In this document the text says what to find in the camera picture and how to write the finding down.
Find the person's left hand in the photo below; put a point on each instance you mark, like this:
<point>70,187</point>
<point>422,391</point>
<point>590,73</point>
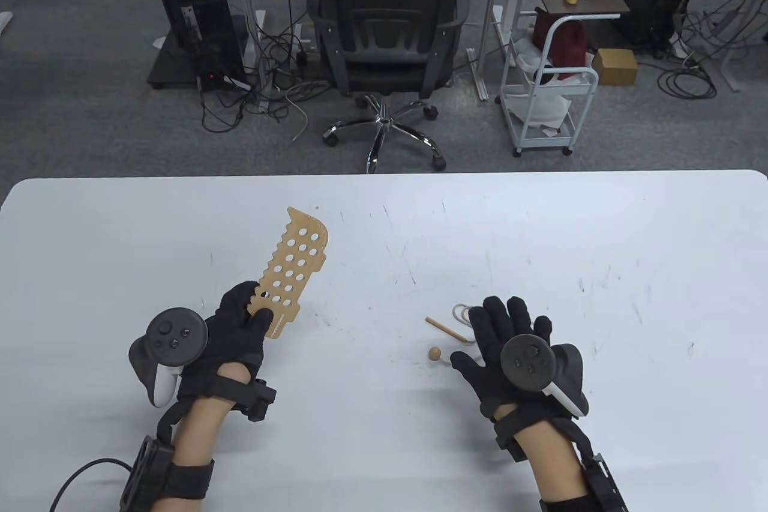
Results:
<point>234,332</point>

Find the person's right hand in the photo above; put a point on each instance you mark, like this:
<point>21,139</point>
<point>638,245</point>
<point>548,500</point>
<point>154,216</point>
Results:
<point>489,338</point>

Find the round wooden bead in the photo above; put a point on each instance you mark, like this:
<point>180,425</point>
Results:
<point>435,354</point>

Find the wooden crocodile lacing toy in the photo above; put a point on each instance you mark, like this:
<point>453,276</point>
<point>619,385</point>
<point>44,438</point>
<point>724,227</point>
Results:
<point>294,263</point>

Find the person's right forearm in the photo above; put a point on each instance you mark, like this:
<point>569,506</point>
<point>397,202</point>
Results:
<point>555,464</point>

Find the person's left forearm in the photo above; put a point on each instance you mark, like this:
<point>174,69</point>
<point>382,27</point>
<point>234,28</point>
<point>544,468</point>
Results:
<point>198,434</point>

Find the black and white tracking controller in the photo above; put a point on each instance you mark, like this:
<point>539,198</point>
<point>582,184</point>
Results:
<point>531,362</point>
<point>171,335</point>

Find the white rolling cart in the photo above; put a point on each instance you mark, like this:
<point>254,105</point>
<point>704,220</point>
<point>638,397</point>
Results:
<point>540,146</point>

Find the white crumpled paper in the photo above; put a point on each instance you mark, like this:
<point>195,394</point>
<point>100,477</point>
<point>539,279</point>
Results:
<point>540,107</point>

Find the brown cardboard box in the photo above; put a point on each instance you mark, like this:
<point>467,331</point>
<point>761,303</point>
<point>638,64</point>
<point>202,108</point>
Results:
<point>615,66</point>

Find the black mesh office chair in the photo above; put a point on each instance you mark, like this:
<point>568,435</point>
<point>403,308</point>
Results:
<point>384,56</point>

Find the dark red bag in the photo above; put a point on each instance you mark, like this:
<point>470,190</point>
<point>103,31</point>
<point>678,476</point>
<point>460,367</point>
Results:
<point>567,44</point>

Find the black computer tower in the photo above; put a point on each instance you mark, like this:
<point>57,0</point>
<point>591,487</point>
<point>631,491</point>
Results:
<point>198,8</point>

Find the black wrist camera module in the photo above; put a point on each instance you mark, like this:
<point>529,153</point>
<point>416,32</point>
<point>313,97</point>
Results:
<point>259,399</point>
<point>510,446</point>

